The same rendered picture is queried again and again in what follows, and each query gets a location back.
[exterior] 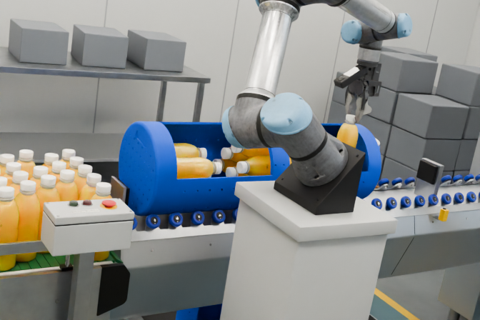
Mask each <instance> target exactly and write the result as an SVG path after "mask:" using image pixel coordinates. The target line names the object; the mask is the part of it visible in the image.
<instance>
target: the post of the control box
mask: <svg viewBox="0 0 480 320"><path fill-rule="evenodd" d="M94 254H95V252H92V253H85V254H74V265H73V272H72V280H71V293H70V300H69V313H68V320H87V319H88V312H89V299H90V293H91V280H92V274H93V267H94Z"/></svg>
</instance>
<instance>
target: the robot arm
mask: <svg viewBox="0 0 480 320"><path fill-rule="evenodd" d="M255 1H256V4H257V6H258V8H259V11H260V13H261V15H262V18H261V23H260V27H259V32H258V35H257V38H256V43H255V47H254V52H253V56H252V59H251V64H250V67H249V73H248V76H247V80H246V85H245V88H244V91H242V92H240V93H239V94H238V95H237V97H236V102H235V105H234V106H230V107H229V108H228V109H226V111H225V112H224V114H223V117H222V129H223V133H224V134H225V137H226V139H227V141H228V142H229V143H230V144H231V145H232V146H234V147H236V148H240V149H261V148H283V149H284V151H285V152H286V153H287V154H288V155H289V157H290V158H291V162H292V166H293V168H294V173H295V174H296V177H297V178H298V179H299V181H300V182H301V183H302V184H304V185H306V186H321V185H323V184H326V183H328V182H330V181H332V180H333V179H335V178H336V177H337V176H338V175H339V174H340V173H341V172H342V171H343V169H344V167H345V166H346V163H347V161H348V151H347V149H346V147H345V146H344V145H343V143H342V142H341V141H340V140H339V139H337V138H336V137H334V136H332V135H331V134H329V133H328V132H326V130H325V129H324V127H323V126H322V125H321V123H320V122H319V120H318V119H317V118H316V116H315V115H314V113H313V112H312V110H311V107H310V106H309V105H308V104H307V103H306V102H305V101H304V100H303V99H302V98H301V97H300V96H299V95H297V94H294V93H282V94H277V95H276V89H277V86H278V82H279V77H280V73H281V67H282V64H283V60H284V54H285V51H286V45H287V41H288V38H289V32H290V29H291V23H292V22H293V21H296V20H297V19H298V17H299V13H300V9H301V7H302V6H307V5H311V4H327V5H329V6H331V7H339V8H340V9H342V10H344V11H345V12H346V13H348V14H350V15H352V16H353V17H354V18H356V19H358V21H357V20H351V21H347V22H345V23H344V24H343V26H342V28H341V37H342V39H343V40H344V41H345V42H346V43H349V44H359V51H358V55H357V58H358V59H357V62H356V63H357V64H358V65H356V66H355V67H353V68H352V69H350V70H348V71H347V72H345V73H344V74H342V75H341V76H339V77H337V78H336V79H334V84H335V86H337V87H340V88H342V89H343V88H345V87H346V86H348V87H347V89H346V93H345V107H346V114H351V111H352V110H354V109H356V116H355V117H354V118H355V120H356V123H357V124H358V123H359V122H360V120H361V118H362V116H363V115H365V114H369V113H371V107H370V106H369V105H368V97H369V96H379V92H380V88H381V81H379V74H380V71H381V65H382V64H378V63H377V62H379V58H380V54H381V47H382V44H383V40H389V39H400V38H404V37H408V36H409V35H410V34H411V32H412V27H413V24H412V20H411V17H410V16H409V15H408V14H407V13H403V14H401V13H399V14H395V13H394V12H392V11H390V10H389V9H387V8H386V7H385V6H383V5H382V4H380V3H379V2H378V1H376V0H255ZM378 86H379V92H378V93H377V89H378ZM275 95H276V97H275ZM358 96H360V98H358ZM357 98H358V99H357Z"/></svg>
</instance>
